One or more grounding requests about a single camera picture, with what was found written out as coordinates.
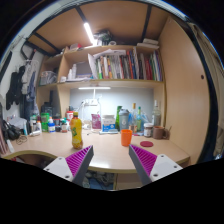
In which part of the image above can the white jar with red label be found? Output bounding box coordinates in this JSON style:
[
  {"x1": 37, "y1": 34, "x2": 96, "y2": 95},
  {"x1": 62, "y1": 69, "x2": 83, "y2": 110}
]
[{"x1": 65, "y1": 110, "x2": 75, "y2": 122}]

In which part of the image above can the clear glass bottle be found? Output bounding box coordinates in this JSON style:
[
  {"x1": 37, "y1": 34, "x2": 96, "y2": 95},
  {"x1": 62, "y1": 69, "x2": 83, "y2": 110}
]
[{"x1": 151, "y1": 99, "x2": 162, "y2": 127}]

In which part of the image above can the ceiling light strip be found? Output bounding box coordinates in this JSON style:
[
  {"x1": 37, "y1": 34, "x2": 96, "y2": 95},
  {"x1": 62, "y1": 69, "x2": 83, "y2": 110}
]
[{"x1": 83, "y1": 21, "x2": 97, "y2": 46}]

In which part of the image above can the wooden shelf unit with books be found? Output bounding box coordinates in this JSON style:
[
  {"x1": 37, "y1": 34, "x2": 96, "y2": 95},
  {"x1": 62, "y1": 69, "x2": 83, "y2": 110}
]
[{"x1": 34, "y1": 29, "x2": 167, "y2": 118}]

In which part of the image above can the white under-shelf light bar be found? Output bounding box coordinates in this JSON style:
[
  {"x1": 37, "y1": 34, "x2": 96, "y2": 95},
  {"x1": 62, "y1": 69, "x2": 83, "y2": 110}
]
[{"x1": 77, "y1": 86, "x2": 112, "y2": 91}]

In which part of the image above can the flat round red coaster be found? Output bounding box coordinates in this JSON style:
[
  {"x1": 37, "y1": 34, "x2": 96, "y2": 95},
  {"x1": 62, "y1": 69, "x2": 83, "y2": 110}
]
[{"x1": 139, "y1": 140, "x2": 155, "y2": 148}]

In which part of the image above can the pink pouch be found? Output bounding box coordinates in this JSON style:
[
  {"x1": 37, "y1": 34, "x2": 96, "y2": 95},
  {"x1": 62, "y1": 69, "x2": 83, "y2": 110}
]
[{"x1": 91, "y1": 113, "x2": 102, "y2": 130}]

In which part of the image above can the blue and white carton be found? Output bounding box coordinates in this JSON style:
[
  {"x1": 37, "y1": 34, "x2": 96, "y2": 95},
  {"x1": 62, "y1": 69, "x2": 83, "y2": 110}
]
[{"x1": 101, "y1": 114, "x2": 117, "y2": 133}]

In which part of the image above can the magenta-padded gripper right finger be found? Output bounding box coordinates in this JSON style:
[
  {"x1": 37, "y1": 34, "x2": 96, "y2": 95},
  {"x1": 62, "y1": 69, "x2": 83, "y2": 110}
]
[{"x1": 128, "y1": 144, "x2": 184, "y2": 187}]

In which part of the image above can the grey hanging garment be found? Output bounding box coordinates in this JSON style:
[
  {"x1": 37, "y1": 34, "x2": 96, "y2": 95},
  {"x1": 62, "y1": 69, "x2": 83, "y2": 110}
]
[{"x1": 21, "y1": 59, "x2": 40, "y2": 96}]

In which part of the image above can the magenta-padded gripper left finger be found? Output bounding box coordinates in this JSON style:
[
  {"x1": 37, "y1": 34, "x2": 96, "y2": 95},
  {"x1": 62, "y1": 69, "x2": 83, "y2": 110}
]
[{"x1": 43, "y1": 144, "x2": 95, "y2": 187}]

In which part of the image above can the white bottle with blue label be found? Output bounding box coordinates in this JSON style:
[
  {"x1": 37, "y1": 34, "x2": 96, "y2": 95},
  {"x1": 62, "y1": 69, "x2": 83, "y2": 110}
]
[{"x1": 47, "y1": 116, "x2": 56, "y2": 134}]

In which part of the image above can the brown mug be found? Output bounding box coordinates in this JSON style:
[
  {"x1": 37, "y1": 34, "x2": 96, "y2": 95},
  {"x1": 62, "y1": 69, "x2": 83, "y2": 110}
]
[{"x1": 152, "y1": 125, "x2": 169, "y2": 140}]

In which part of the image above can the tall green bottle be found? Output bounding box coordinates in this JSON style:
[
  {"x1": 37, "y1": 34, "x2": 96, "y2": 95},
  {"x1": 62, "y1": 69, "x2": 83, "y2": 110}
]
[{"x1": 115, "y1": 105, "x2": 123, "y2": 132}]

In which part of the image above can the white-lidded jar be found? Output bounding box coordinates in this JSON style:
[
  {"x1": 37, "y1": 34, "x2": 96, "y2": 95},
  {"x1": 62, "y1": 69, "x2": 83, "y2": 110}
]
[{"x1": 143, "y1": 122, "x2": 154, "y2": 138}]

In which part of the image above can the black hanging jacket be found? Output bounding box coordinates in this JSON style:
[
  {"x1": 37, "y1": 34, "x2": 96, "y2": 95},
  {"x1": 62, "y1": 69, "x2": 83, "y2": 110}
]
[{"x1": 5, "y1": 65, "x2": 27, "y2": 111}]

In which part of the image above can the black bag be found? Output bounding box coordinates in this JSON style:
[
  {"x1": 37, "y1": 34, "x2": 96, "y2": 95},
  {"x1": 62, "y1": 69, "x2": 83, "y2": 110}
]
[{"x1": 1, "y1": 119, "x2": 22, "y2": 141}]

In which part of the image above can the green container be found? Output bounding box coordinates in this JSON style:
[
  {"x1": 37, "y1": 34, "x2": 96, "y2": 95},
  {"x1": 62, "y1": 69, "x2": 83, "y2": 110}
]
[{"x1": 40, "y1": 112, "x2": 50, "y2": 133}]

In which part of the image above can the orange plastic cup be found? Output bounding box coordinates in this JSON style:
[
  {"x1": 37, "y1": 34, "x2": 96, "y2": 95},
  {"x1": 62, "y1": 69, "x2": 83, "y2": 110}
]
[{"x1": 120, "y1": 129, "x2": 134, "y2": 148}]

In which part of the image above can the yellow drink bottle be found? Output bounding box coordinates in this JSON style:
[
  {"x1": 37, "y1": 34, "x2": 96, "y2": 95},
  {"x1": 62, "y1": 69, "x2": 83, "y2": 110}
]
[{"x1": 69, "y1": 111, "x2": 84, "y2": 150}]

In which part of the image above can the clear bottle with green cap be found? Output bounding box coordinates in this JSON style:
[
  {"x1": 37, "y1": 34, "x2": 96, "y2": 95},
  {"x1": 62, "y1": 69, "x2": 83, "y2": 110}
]
[{"x1": 136, "y1": 106, "x2": 144, "y2": 132}]

